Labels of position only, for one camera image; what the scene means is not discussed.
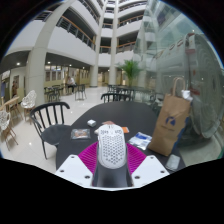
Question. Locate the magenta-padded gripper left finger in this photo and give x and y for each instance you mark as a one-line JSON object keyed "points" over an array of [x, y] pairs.
{"points": [[75, 168]]}

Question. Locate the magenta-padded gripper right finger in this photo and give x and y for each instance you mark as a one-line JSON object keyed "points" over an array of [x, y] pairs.
{"points": [[148, 169]]}

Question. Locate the white honeycomb computer mouse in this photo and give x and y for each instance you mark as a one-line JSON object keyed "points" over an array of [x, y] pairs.
{"points": [[111, 146]]}

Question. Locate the clear plastic bag blue print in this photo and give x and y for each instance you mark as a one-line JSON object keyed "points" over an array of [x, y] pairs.
{"points": [[140, 140]]}

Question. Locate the clear plastic snack packet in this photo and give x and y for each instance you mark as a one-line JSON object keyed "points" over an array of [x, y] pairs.
{"points": [[80, 133]]}

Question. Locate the small white oblong item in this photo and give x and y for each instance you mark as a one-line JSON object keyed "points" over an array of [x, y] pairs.
{"points": [[96, 132]]}

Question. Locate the orange flat card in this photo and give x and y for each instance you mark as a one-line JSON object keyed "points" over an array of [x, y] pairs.
{"points": [[125, 129]]}

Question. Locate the brown paper bag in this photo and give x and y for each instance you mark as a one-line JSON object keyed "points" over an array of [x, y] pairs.
{"points": [[169, 128]]}

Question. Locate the black spindle-back chair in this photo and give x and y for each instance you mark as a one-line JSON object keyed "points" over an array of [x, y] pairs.
{"points": [[50, 128]]}

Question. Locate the small white box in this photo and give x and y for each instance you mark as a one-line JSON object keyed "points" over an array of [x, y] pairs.
{"points": [[91, 123]]}

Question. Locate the small pink round item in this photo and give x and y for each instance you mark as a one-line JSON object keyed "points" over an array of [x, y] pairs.
{"points": [[108, 122]]}

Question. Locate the black chair behind table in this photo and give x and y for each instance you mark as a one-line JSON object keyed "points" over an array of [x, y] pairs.
{"points": [[116, 97]]}

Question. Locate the group of black chairs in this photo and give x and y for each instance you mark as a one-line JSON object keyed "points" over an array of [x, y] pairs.
{"points": [[55, 91]]}

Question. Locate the white lattice chair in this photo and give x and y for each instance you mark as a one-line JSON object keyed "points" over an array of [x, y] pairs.
{"points": [[4, 126], [28, 101]]}

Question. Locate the person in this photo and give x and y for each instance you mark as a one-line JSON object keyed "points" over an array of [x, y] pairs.
{"points": [[71, 83]]}

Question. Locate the wooden table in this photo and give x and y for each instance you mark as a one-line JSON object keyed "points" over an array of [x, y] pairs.
{"points": [[10, 104]]}

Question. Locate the green potted palm plant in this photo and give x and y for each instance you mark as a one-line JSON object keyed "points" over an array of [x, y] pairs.
{"points": [[131, 70]]}

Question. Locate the large white cylindrical exhibit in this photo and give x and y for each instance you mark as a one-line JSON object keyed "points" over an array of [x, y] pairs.
{"points": [[205, 86]]}

